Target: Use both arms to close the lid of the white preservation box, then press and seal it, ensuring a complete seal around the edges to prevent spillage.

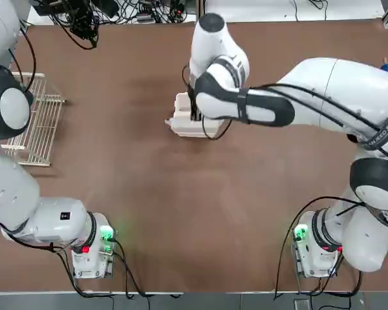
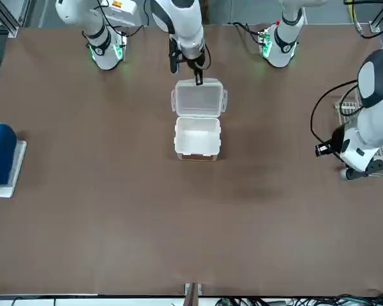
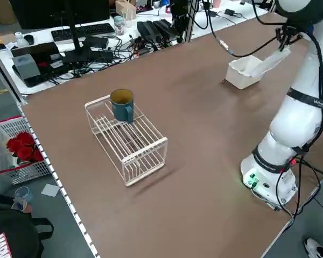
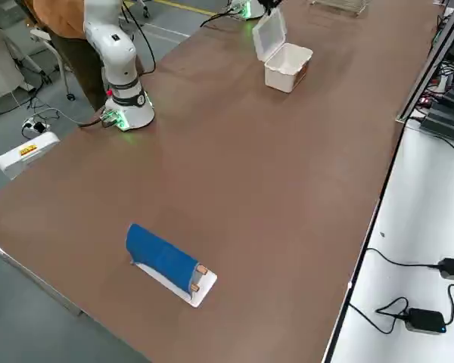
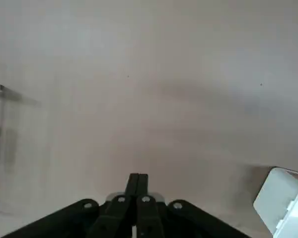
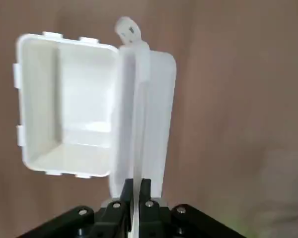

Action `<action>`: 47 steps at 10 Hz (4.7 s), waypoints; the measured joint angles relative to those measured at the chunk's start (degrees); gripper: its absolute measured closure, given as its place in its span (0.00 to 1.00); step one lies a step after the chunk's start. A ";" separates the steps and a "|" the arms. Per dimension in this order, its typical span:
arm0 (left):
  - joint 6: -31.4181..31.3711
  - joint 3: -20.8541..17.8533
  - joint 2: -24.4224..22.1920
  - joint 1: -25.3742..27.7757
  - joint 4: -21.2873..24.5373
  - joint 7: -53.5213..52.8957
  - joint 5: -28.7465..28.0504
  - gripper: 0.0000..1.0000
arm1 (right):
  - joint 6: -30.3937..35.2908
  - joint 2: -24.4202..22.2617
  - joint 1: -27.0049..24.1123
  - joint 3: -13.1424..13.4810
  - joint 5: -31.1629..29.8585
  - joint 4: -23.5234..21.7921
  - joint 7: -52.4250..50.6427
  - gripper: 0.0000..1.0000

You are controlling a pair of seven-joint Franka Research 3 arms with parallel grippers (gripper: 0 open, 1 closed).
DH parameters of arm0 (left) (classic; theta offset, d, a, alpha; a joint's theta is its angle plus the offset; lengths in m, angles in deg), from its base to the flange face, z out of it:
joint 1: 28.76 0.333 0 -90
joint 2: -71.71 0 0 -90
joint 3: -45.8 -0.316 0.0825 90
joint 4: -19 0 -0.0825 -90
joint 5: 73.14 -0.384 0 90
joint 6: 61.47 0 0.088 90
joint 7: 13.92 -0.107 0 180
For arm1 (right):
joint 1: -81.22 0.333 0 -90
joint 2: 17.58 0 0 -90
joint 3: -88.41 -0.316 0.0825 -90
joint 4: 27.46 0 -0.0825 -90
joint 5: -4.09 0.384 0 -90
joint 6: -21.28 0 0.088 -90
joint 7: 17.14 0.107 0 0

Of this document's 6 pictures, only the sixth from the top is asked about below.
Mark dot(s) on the translucent box lid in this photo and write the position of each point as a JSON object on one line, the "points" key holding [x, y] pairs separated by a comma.
{"points": [[159, 111]]}

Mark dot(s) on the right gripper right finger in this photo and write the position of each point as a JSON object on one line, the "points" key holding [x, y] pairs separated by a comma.
{"points": [[159, 220]]}

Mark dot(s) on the white preservation box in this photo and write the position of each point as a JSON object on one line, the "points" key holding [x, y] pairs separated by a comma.
{"points": [[77, 99]]}

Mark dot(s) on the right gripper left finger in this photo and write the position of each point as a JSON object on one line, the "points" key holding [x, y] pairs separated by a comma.
{"points": [[109, 218]]}

